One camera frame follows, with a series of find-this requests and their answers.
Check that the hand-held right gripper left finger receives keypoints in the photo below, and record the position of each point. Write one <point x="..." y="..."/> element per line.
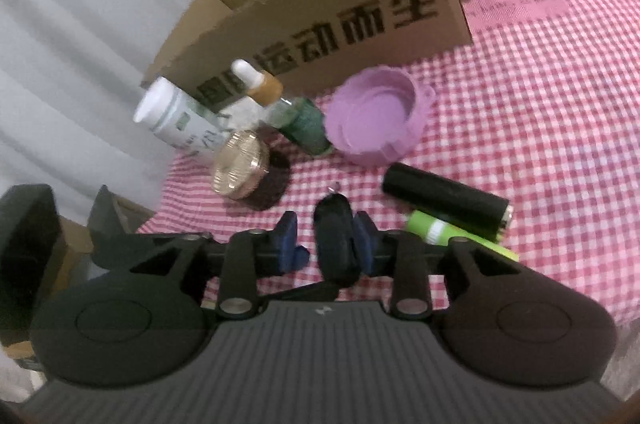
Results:
<point x="287" y="245"/>

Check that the black car key fob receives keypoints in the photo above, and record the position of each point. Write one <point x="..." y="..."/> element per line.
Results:
<point x="335" y="244"/>

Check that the green glass dropper bottle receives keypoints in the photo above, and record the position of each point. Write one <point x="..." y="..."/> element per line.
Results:
<point x="300" y="123"/>

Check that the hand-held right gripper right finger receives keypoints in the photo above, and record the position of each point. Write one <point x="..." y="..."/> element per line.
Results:
<point x="363" y="240"/>

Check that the brown cardboard piece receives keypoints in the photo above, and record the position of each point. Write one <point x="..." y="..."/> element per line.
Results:
<point x="75" y="244"/>

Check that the white charger plug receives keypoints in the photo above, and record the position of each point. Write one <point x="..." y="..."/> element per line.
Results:
<point x="247" y="113"/>

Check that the pink checkered bed sheet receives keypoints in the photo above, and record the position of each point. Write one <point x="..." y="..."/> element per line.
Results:
<point x="550" y="128"/>

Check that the white pill bottle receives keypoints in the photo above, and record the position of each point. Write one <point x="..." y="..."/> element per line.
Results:
<point x="170" y="113"/>

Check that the green lip balm tube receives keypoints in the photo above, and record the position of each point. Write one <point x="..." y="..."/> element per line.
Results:
<point x="425" y="226"/>

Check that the black box-shaped object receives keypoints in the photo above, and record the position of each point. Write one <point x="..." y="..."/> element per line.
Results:
<point x="25" y="244"/>

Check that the purple plastic lid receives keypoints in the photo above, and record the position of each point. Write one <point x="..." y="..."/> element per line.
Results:
<point x="370" y="118"/>

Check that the black cylindrical flashlight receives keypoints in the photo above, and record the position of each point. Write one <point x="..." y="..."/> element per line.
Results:
<point x="440" y="199"/>

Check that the gold lid cosmetic jar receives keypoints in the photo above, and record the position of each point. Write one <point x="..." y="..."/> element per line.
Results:
<point x="235" y="168"/>

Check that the white curtain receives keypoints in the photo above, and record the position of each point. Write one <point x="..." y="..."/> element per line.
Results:
<point x="75" y="28"/>

